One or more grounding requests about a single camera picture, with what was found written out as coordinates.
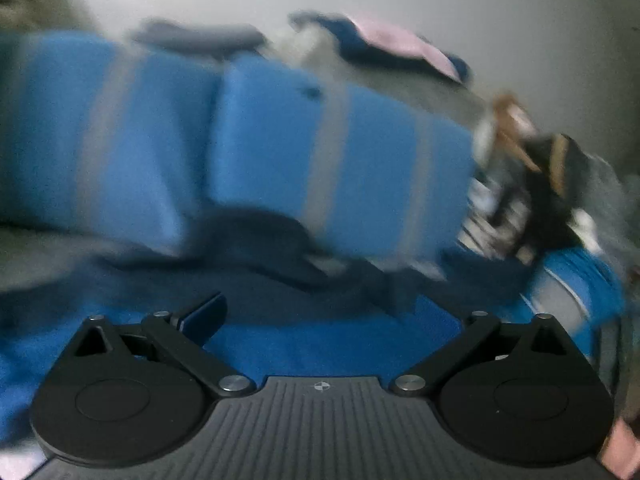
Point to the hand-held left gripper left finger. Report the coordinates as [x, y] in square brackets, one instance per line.
[205, 317]

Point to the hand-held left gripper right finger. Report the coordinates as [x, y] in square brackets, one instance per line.
[465, 341]

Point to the blue fleece jacket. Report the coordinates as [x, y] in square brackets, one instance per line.
[320, 345]

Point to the pile of mixed clothes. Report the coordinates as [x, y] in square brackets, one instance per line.
[555, 185]

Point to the blue white striped cloth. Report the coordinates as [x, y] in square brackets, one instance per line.
[575, 290]

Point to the blue grey-striped pillow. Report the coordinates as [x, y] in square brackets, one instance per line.
[55, 125]
[370, 160]

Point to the grey fuzzy blanket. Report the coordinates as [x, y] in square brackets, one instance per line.
[425, 92]

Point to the grey folded cloth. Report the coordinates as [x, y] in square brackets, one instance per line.
[200, 37]

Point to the pink cloth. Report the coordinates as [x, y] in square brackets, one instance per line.
[400, 42]

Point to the dark blue garment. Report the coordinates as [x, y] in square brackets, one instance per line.
[345, 40]

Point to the beige comforter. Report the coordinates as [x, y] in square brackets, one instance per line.
[30, 5]

